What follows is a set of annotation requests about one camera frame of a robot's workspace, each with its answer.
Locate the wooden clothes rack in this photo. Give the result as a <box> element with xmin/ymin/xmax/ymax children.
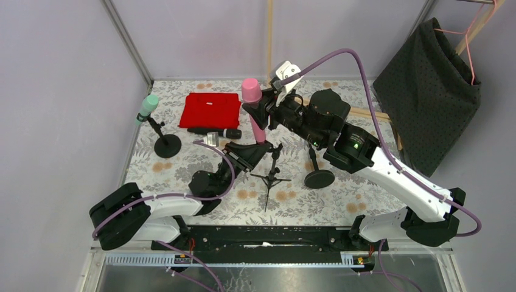
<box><xmin>263</xmin><ymin>0</ymin><xmax>507</xmax><ymax>151</ymax></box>

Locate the black microphone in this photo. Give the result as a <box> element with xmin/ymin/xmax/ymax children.
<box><xmin>187</xmin><ymin>127</ymin><xmax>242</xmax><ymax>139</ymax></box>

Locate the dark dotted hanging garment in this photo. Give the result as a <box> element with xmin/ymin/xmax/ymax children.
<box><xmin>373</xmin><ymin>18</ymin><xmax>481</xmax><ymax>176</ymax></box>

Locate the mint green microphone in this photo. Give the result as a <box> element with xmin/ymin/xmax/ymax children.
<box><xmin>135</xmin><ymin>94</ymin><xmax>159</xmax><ymax>125</ymax></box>

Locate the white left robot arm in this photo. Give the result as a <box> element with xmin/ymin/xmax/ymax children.
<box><xmin>89</xmin><ymin>142</ymin><xmax>273</xmax><ymax>251</ymax></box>

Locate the floral table mat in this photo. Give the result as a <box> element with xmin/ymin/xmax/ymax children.
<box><xmin>125</xmin><ymin>80</ymin><xmax>404</xmax><ymax>226</ymax></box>

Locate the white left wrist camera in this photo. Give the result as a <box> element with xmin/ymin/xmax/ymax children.
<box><xmin>203</xmin><ymin>132</ymin><xmax>219</xmax><ymax>148</ymax></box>

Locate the red folded cloth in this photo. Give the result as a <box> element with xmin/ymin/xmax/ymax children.
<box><xmin>178</xmin><ymin>92</ymin><xmax>242</xmax><ymax>129</ymax></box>

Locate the black tripod mic stand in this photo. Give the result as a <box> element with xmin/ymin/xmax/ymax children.
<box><xmin>250</xmin><ymin>143</ymin><xmax>291</xmax><ymax>212</ymax></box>

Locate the pink microphone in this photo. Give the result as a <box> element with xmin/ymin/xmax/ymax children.
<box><xmin>242</xmin><ymin>78</ymin><xmax>268</xmax><ymax>144</ymax></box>

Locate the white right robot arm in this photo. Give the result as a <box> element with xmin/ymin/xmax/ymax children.
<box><xmin>243</xmin><ymin>88</ymin><xmax>465</xmax><ymax>247</ymax></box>

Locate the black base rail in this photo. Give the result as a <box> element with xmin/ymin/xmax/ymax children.
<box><xmin>169</xmin><ymin>225</ymin><xmax>389</xmax><ymax>264</ymax></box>

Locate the pink clothes hanger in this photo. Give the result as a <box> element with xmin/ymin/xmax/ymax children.
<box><xmin>434</xmin><ymin>0</ymin><xmax>505</xmax><ymax>85</ymax></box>

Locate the round-base mic stand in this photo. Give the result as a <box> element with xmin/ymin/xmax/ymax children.
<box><xmin>136</xmin><ymin>114</ymin><xmax>182</xmax><ymax>158</ymax></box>
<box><xmin>304</xmin><ymin>144</ymin><xmax>335</xmax><ymax>189</ymax></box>

